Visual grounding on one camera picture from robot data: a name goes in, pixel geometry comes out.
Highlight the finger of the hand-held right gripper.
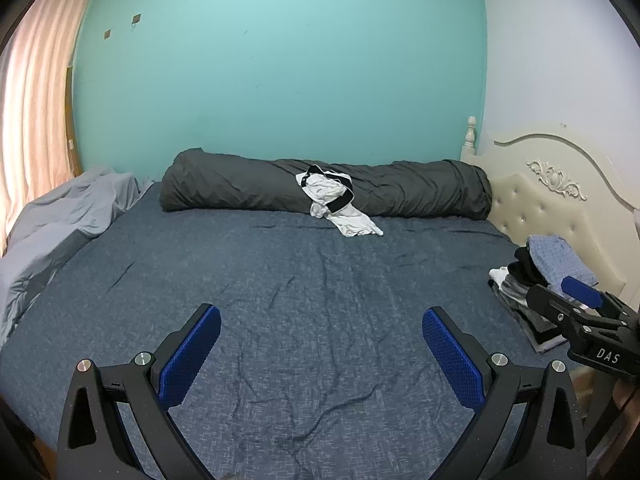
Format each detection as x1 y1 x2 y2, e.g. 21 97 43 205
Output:
561 276 633 317
526 285 593 343

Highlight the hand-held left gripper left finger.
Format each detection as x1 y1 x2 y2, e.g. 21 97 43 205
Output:
56 303 222 480

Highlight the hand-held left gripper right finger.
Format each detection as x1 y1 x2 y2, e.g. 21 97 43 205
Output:
421 305 589 480

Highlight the white polo shirt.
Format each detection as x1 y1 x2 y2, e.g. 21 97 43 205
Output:
295 165 385 238

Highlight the stack of folded clothes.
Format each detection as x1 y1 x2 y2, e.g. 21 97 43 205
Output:
489 234 601 356

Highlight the cream padded headboard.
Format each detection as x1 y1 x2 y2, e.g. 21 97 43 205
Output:
460 116 640 311

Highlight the bed with blue sheet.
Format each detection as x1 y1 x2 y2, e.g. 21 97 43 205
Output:
0 180 601 480

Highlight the dark grey rolled duvet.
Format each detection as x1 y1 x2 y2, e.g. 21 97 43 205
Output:
159 148 493 221

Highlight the light grey blanket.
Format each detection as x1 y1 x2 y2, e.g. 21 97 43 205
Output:
0 166 153 348

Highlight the pink curtain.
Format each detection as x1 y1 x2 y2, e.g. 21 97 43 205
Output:
0 0 108 256

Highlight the wooden window frame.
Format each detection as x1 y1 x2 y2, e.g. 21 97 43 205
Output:
65 65 83 176

